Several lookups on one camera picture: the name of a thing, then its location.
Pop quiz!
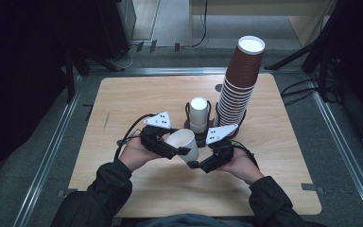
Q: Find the black tripod stand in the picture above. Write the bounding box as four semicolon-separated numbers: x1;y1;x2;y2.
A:
264;0;360;103

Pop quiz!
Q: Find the black metal stand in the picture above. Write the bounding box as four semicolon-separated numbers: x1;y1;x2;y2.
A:
63;46;126;105

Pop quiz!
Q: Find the person's grey-blue garment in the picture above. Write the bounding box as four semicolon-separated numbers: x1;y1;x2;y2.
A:
134;213;253;227

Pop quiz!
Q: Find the left hand-held gripper black cable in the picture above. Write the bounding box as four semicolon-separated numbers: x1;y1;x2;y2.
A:
113;113;157;162

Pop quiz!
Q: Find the stack of brown cups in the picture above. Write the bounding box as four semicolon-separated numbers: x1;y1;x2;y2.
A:
216;35;267;135

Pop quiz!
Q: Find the person's right hand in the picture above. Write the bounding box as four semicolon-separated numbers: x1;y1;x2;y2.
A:
216;147;266;186

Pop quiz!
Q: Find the aluminium frame rail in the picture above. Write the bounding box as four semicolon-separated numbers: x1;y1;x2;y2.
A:
88;66;303;77
310;91;363;227
11;75;84;227

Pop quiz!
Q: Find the light wooden furniture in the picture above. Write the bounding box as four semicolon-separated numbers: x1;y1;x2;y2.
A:
188;0;338;48

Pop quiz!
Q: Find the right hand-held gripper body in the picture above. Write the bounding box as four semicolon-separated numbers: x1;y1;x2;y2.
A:
205;123;239;167

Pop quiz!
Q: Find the dark cabinet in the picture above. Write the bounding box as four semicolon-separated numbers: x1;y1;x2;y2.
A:
95;0;137;60

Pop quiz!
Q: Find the white floor cable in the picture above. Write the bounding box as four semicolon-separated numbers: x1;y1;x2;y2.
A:
110;44;140;71

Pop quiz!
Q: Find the grey tape strip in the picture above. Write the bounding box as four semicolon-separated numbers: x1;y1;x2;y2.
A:
300;182;327;195
56;187;80;199

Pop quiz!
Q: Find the stack of white cups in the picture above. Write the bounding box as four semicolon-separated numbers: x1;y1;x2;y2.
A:
189;96;210;134

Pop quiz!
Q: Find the right hand-held gripper black cable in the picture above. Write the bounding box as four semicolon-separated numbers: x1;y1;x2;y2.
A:
231;139;261;170

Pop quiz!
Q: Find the white paper cup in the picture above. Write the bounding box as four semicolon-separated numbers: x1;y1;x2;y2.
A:
164;128;200;164

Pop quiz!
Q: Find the person's left hand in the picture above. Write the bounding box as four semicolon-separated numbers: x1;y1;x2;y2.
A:
118;136;164;173

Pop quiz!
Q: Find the black wire cup holder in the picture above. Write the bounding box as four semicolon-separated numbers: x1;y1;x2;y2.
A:
213;102;249;138
184;100;216;148

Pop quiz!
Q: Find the black hanging cable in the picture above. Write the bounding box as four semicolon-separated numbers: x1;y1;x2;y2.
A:
190;0;209;48

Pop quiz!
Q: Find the black floor cable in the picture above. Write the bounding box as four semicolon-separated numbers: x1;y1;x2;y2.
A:
284;89;319;107
280;78;320;97

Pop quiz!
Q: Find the hand-held gripper black cable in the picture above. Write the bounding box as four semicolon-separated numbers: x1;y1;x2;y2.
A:
231;139;261;170
113;113;157;162

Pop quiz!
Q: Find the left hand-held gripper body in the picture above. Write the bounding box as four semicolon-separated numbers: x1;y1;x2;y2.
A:
139;111;180;161

